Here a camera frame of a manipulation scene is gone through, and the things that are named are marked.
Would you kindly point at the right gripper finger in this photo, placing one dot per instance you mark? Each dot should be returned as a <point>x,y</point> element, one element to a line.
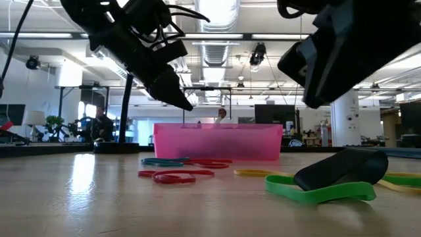
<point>296,62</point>
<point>335,69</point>

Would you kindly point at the teal rubber band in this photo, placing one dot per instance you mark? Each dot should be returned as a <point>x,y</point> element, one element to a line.
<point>164,162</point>

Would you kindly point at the black aluminium table frame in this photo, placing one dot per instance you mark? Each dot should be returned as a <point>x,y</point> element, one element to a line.
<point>49,149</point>

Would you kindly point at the black desk lamp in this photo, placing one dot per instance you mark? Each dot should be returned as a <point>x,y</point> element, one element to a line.
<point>125,115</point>

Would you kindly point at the white shade table lamp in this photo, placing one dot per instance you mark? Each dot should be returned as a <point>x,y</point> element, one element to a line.
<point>34,118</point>

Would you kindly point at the pink translucent plastic bin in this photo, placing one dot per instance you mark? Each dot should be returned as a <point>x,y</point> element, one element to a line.
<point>217,141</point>

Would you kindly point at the green wide rubber band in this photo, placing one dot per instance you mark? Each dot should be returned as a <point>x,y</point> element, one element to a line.
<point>315,197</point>

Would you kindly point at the black ceiling spotlight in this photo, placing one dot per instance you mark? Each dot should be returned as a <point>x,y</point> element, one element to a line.
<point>33,63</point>

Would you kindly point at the black monitor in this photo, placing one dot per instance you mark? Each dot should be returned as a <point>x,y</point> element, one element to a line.
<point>11,113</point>
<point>411,118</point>

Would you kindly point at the black distant rig frame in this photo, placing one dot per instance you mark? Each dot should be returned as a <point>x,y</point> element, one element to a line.
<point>207,88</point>

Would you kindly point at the red object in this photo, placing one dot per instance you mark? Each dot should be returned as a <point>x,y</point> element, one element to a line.
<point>6,126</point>

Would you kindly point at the black wide rubber band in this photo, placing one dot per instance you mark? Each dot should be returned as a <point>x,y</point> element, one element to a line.
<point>345,168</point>

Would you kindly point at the silver ventilation duct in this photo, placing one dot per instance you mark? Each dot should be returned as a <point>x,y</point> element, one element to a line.
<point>213,52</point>

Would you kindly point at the small red rubber band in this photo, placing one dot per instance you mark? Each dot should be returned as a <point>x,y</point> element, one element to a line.
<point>174,180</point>

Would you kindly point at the black overhead camera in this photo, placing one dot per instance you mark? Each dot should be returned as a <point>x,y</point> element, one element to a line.
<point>258,54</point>

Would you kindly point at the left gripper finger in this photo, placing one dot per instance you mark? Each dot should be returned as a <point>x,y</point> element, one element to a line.
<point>164,93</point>
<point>176,87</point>

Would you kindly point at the white round column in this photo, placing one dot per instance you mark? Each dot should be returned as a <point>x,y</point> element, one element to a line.
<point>345,125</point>

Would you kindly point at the black television screen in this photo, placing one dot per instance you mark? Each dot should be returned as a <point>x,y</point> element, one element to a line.
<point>274,115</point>

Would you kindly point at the black distant table frame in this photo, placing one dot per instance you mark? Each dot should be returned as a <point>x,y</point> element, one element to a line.
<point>60,98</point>

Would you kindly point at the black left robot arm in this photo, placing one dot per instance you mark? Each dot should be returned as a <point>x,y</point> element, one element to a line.
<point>85,13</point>

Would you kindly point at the person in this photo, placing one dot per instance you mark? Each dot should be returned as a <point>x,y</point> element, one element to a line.
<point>222,113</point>
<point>103,126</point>

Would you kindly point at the green potted plant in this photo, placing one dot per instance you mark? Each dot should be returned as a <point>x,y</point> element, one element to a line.
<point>54,121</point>

